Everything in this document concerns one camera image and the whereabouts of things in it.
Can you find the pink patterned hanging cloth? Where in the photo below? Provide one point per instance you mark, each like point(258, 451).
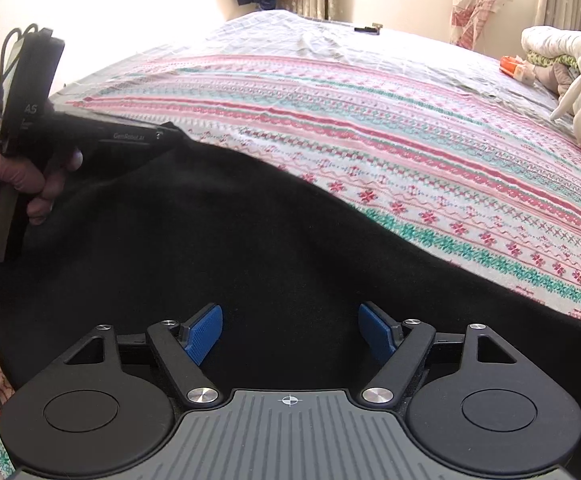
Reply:
point(477, 7)

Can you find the grey soft cloth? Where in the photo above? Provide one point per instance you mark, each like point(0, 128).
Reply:
point(552, 77)

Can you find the red green patterned blanket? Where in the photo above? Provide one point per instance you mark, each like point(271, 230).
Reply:
point(395, 160)

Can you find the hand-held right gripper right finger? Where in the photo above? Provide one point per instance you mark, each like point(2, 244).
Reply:
point(375, 331)

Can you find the person's left hand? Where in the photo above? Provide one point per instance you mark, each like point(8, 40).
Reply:
point(15, 175)

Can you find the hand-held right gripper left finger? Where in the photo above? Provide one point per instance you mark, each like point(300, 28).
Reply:
point(205, 331)

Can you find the pile of folded quilts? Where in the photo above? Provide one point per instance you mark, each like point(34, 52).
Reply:
point(565, 45)

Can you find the black remote control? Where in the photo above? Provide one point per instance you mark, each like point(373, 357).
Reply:
point(369, 29)

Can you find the orange small box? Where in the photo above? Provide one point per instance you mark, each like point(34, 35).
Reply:
point(516, 67)

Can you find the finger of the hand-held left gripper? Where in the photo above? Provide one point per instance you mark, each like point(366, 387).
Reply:
point(120, 132)

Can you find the black pants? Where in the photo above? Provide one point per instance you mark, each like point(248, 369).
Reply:
point(220, 240)

